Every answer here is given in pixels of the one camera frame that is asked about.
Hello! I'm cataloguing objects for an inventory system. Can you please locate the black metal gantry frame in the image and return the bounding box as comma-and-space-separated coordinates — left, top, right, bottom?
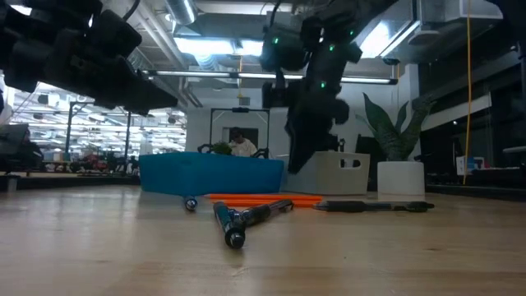
67, 101, 133, 161
208, 107, 271, 160

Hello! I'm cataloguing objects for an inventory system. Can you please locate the white plant pot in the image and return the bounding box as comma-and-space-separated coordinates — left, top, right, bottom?
376, 160, 426, 197

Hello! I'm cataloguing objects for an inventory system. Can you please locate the small green background plant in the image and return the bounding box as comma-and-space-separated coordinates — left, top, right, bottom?
211, 141, 233, 156

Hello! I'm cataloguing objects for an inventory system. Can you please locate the grey plastic bin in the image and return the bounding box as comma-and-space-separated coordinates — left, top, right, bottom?
281, 150, 371, 197

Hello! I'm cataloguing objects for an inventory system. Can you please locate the person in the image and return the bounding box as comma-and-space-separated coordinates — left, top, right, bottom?
228, 126, 259, 158

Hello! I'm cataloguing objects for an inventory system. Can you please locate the blue plastic tray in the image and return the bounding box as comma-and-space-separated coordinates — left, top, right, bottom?
138, 151, 285, 197

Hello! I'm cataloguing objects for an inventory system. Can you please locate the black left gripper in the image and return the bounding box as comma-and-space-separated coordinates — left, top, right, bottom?
0, 0, 178, 117

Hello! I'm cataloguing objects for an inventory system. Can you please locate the yellow cable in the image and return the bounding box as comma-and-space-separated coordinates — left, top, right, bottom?
463, 0, 473, 186

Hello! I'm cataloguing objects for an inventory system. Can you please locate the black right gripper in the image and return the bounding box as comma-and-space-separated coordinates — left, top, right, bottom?
283, 76, 351, 174

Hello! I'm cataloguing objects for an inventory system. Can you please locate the long ceiling light bar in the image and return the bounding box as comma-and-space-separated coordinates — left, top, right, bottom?
141, 68, 399, 86

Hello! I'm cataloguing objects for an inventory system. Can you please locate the dark computer monitor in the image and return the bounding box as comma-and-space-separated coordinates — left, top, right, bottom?
0, 123, 30, 160

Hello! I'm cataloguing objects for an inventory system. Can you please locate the green succulent plant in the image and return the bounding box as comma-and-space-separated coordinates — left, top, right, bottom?
355, 92, 436, 162

